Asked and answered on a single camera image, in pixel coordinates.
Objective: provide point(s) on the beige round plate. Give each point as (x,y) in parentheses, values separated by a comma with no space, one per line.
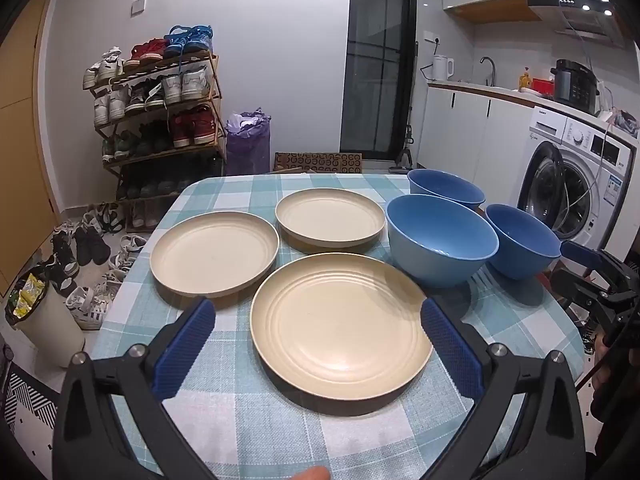
(215,255)
(330,217)
(340,325)

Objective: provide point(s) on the scattered pile of shoes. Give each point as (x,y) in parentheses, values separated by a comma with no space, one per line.
(90,245)

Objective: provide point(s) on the patterned cardboard box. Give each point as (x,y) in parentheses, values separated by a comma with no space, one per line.
(320,161)

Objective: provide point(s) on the red box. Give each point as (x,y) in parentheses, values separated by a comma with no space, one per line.
(542,86)

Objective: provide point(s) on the shoe rack with shoes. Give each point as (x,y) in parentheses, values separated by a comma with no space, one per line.
(190,125)

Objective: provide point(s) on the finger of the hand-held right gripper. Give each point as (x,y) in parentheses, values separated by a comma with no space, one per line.
(580,287)
(580,252)

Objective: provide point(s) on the yellow wooden door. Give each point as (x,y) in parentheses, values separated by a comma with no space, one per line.
(20,160)

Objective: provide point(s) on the black framed glass door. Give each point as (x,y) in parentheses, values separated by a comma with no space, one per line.
(380,60)

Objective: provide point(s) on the white washing machine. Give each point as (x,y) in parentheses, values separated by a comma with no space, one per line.
(575,160)

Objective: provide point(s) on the white electric kettle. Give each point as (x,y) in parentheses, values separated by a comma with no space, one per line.
(442,69)

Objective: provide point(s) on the white wall socket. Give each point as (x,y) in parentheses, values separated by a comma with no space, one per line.
(432,40)

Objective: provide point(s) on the yellow soap bottle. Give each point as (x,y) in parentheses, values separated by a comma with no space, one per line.
(525,81)

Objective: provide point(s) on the person's right forearm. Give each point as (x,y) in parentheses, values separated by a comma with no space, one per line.
(615,410)

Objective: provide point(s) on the purple plastic bag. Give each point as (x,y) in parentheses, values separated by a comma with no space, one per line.
(247,145)

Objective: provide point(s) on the person's left hand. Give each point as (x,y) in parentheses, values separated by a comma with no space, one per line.
(310,474)

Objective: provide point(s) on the kitchen faucet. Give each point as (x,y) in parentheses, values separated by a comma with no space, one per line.
(491,67)

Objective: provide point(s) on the blue bowl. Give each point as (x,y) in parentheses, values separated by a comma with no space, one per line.
(445,187)
(520,245)
(440,230)

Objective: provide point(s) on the white light switch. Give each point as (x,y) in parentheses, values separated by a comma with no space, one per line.
(138,6)

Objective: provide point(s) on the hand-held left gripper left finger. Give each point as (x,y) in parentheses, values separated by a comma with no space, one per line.
(185,350)

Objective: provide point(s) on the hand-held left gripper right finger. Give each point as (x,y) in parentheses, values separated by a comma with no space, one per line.
(450,345)

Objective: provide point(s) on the grey bag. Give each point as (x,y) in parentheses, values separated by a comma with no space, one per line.
(627,124)

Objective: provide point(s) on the white trash bin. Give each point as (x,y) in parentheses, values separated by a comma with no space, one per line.
(50,330)

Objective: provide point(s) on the white kitchen base cabinet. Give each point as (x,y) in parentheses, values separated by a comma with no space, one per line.
(465,135)

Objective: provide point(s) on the black pressure cooker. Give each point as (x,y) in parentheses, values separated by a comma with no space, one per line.
(575,85)

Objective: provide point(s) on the upright floor cleaner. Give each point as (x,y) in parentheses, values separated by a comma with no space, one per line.
(406,145)

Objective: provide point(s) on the steel range hood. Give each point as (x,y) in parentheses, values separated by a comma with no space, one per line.
(575,12)

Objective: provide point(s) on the teal checked tablecloth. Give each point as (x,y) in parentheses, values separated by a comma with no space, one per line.
(240,425)

